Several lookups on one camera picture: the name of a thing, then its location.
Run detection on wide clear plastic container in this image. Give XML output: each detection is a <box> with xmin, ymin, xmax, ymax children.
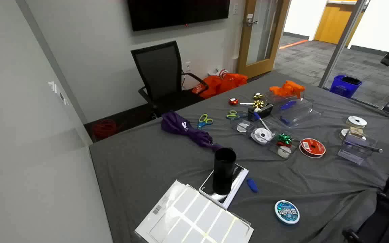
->
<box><xmin>268</xmin><ymin>94</ymin><xmax>315</xmax><ymax>117</ymax></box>

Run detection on narrow clear plastic container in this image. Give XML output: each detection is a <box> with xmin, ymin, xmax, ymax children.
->
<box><xmin>278</xmin><ymin>107</ymin><xmax>324</xmax><ymax>128</ymax></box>

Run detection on small clear plastic container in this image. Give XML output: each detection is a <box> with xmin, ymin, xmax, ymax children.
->
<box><xmin>336</xmin><ymin>135</ymin><xmax>380</xmax><ymax>167</ymax></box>

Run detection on long blue marker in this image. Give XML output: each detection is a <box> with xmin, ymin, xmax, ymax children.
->
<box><xmin>280</xmin><ymin>98</ymin><xmax>299</xmax><ymax>112</ymax></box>

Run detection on long clear plastic container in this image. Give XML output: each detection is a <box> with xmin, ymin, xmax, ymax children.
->
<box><xmin>247</xmin><ymin>123</ymin><xmax>297</xmax><ymax>161</ymax></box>

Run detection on blue marker cap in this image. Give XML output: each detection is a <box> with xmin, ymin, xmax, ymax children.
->
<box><xmin>245</xmin><ymin>175</ymin><xmax>259</xmax><ymax>194</ymax></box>

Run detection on blue bin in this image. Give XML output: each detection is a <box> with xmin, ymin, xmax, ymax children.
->
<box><xmin>330</xmin><ymin>74</ymin><xmax>363</xmax><ymax>98</ymax></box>

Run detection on plain wooden door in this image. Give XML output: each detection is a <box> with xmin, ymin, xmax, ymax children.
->
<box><xmin>314</xmin><ymin>1</ymin><xmax>359</xmax><ymax>46</ymax></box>

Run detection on white ribbon roll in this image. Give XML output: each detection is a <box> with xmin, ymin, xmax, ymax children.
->
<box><xmin>346</xmin><ymin>115</ymin><xmax>370</xmax><ymax>129</ymax></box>

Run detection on white spool with tan centre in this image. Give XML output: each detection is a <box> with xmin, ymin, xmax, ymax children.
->
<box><xmin>339</xmin><ymin>125</ymin><xmax>368</xmax><ymax>142</ymax></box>

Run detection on silver pen with blue tip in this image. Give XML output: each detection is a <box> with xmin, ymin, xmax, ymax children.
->
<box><xmin>343</xmin><ymin>135</ymin><xmax>384</xmax><ymax>154</ymax></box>

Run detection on orange plastic toy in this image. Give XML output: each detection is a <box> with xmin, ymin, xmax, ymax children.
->
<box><xmin>269</xmin><ymin>80</ymin><xmax>308</xmax><ymax>101</ymax></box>

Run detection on green gift bow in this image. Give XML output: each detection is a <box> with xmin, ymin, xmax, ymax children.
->
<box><xmin>277</xmin><ymin>132</ymin><xmax>295</xmax><ymax>147</ymax></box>

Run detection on gold gift bow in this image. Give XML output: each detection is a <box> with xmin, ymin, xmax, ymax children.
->
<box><xmin>251</xmin><ymin>92</ymin><xmax>268</xmax><ymax>112</ymax></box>

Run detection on black tape dispenser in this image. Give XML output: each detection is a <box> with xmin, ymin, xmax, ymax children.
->
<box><xmin>247</xmin><ymin>101</ymin><xmax>276</xmax><ymax>123</ymax></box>

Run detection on small white tape roll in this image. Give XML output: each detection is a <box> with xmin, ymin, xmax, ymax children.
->
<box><xmin>277</xmin><ymin>144</ymin><xmax>293</xmax><ymax>159</ymax></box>

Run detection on wooden door with glass panel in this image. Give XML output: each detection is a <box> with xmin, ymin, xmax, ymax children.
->
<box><xmin>237</xmin><ymin>0</ymin><xmax>292</xmax><ymax>80</ymax></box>

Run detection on silver ribbon spool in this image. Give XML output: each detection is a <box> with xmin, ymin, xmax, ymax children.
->
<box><xmin>250</xmin><ymin>127</ymin><xmax>276</xmax><ymax>146</ymax></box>

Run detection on small clear tape piece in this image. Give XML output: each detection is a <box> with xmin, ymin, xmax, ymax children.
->
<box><xmin>235</xmin><ymin>120</ymin><xmax>253</xmax><ymax>135</ymax></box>

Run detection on orange fabric bag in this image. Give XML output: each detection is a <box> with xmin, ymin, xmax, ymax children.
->
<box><xmin>193</xmin><ymin>71</ymin><xmax>249</xmax><ymax>100</ymax></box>

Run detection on round blue tin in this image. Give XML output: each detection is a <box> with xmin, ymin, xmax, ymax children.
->
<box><xmin>273</xmin><ymin>198</ymin><xmax>303</xmax><ymax>225</ymax></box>

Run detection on white-framed phone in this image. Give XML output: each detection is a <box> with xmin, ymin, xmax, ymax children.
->
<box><xmin>197</xmin><ymin>163</ymin><xmax>250</xmax><ymax>210</ymax></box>

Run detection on black cup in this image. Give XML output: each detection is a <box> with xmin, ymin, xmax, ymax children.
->
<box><xmin>212</xmin><ymin>147</ymin><xmax>239</xmax><ymax>196</ymax></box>

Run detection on purple cloth bundle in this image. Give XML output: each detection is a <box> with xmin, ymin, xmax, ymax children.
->
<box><xmin>160</xmin><ymin>111</ymin><xmax>223</xmax><ymax>152</ymax></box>

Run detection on black mesh office chair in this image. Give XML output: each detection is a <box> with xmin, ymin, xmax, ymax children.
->
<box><xmin>131</xmin><ymin>40</ymin><xmax>211</xmax><ymax>117</ymax></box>

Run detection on grey tablecloth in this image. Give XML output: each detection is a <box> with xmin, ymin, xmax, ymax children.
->
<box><xmin>88</xmin><ymin>69</ymin><xmax>389</xmax><ymax>243</ymax></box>

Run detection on white label sheet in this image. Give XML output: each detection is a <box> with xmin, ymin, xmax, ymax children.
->
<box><xmin>134</xmin><ymin>179</ymin><xmax>255</xmax><ymax>243</ymax></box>

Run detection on grey metal frame post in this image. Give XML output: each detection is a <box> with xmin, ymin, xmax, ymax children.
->
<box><xmin>318</xmin><ymin>0</ymin><xmax>372</xmax><ymax>89</ymax></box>

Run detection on orange wire spool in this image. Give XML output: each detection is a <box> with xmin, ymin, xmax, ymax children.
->
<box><xmin>299</xmin><ymin>136</ymin><xmax>328</xmax><ymax>159</ymax></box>

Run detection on green-handled scissors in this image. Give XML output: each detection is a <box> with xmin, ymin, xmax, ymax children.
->
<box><xmin>224</xmin><ymin>108</ymin><xmax>242</xmax><ymax>121</ymax></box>

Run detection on black wall television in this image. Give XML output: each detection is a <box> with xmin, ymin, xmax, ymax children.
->
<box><xmin>127</xmin><ymin>0</ymin><xmax>231</xmax><ymax>32</ymax></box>

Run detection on white wall plate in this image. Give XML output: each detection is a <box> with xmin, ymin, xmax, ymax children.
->
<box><xmin>47</xmin><ymin>80</ymin><xmax>69</xmax><ymax>105</ymax></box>

